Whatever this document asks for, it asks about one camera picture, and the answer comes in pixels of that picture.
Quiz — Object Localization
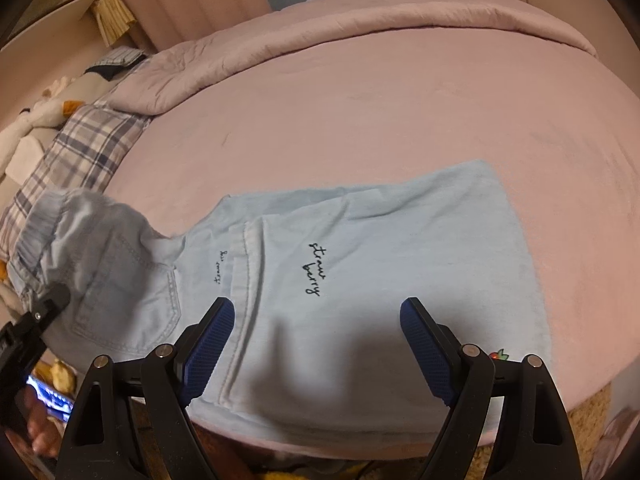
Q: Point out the light blue strawberry pants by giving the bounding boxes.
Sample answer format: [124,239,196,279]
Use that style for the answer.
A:
[8,160,551,458]

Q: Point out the person's left hand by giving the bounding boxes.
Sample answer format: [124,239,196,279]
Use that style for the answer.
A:
[23,386,62,458]

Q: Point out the brown fuzzy rug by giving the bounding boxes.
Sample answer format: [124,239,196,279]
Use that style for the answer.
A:
[465,384,612,480]

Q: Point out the white plush toy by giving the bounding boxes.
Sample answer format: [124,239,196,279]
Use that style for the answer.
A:
[1,74,96,185]

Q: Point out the plaid pillow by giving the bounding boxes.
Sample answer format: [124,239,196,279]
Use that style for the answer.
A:
[1,105,151,262]

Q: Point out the yellow tassel curtain tie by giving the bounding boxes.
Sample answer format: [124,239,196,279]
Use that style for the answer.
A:
[91,0,137,47]

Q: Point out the pink bed sheet mattress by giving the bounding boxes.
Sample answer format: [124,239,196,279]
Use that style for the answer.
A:
[108,27,639,406]

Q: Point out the pink folded quilt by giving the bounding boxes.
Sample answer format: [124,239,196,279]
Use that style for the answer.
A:
[106,0,597,116]

